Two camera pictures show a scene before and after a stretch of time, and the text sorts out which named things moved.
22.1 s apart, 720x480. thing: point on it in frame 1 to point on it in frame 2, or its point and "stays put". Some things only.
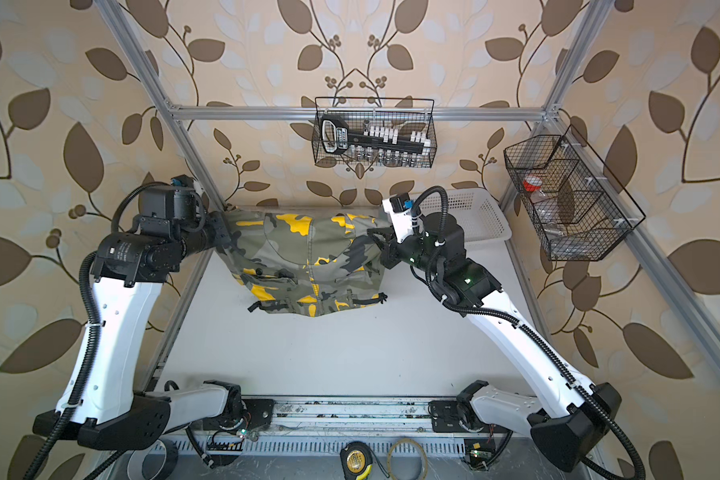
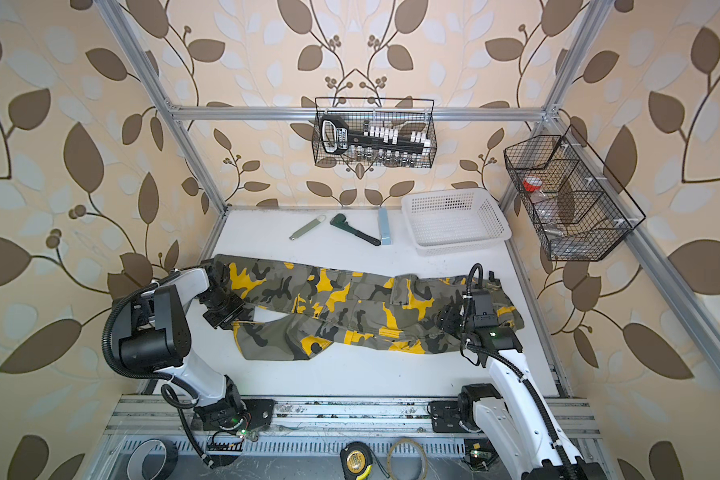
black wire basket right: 577,210 stays put
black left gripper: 216,220 to 219,322
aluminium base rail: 348,416 stays put
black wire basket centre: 368,132 stays put
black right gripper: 387,241 to 448,316
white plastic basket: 481,216 stays put
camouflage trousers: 305,263 to 352,312
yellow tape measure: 356,460 stays put
